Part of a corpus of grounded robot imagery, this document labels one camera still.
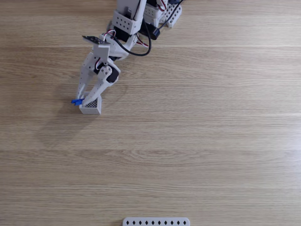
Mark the black cylindrical ferrite core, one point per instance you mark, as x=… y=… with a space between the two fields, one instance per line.
x=155 y=34

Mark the white perforated plate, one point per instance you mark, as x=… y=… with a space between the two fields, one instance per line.
x=155 y=222

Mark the blue peg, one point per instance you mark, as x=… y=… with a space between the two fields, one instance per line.
x=76 y=102

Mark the small white lattice crate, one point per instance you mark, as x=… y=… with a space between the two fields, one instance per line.
x=94 y=109

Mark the black camera circuit board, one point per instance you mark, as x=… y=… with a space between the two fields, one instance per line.
x=94 y=40

